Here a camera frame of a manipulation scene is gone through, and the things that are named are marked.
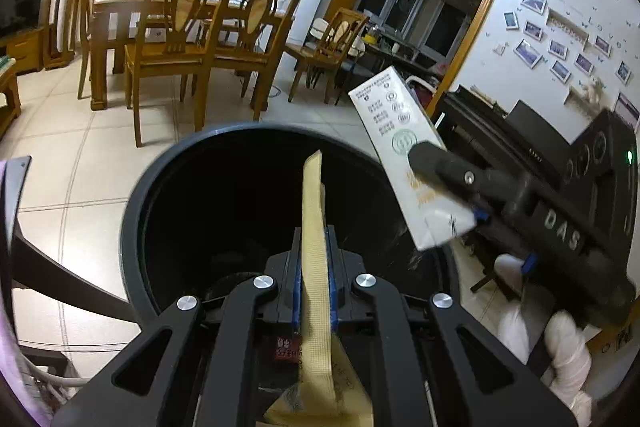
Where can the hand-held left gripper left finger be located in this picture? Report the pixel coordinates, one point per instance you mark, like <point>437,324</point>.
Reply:
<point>298,287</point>

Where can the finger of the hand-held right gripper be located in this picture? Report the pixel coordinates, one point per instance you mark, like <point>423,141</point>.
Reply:
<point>450,167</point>
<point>481,213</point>

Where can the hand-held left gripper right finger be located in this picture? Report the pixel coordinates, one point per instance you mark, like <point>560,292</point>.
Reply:
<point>331,287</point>

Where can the yellow paper packet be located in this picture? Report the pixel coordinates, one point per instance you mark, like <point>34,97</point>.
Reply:
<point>312,217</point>

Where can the white drink carton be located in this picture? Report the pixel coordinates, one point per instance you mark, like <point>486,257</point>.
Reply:
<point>395,117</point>

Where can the black trash bin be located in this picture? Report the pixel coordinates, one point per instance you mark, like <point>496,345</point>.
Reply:
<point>225,187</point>

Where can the person's right hand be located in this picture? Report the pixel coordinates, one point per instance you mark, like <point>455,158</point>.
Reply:
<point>565,347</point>

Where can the black piano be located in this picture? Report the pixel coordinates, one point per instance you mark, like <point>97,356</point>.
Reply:
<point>530,127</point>

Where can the white plastic chair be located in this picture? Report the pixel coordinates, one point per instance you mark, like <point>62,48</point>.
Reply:
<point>415,80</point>

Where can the small plush toy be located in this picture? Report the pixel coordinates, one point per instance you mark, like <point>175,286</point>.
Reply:
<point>593,89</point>

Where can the cluttered dark table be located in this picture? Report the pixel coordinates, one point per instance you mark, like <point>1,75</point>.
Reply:
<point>400,57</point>

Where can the wooden dining chair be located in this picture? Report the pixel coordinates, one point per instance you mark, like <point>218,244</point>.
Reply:
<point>240,57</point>
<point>165,57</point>
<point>330,42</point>
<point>87,32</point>

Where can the white cushioned chair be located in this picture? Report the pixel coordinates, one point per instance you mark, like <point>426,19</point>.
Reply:
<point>320,27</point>

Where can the purple tablecloth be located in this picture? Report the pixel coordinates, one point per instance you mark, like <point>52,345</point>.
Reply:
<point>10,307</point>

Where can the wooden plant stand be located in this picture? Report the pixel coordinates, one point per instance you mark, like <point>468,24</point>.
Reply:
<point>52,22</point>

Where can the wooden television cabinet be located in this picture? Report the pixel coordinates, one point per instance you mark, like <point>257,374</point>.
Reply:
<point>22,52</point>

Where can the black television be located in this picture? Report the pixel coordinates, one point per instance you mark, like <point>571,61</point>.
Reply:
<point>20,2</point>

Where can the wooden door frame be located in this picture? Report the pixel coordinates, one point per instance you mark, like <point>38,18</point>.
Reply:
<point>480,7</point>

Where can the group of wall photo frames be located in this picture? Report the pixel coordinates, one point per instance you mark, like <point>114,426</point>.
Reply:
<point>532,2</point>

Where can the black table frame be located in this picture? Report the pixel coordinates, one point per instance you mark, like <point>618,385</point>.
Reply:
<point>60,274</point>

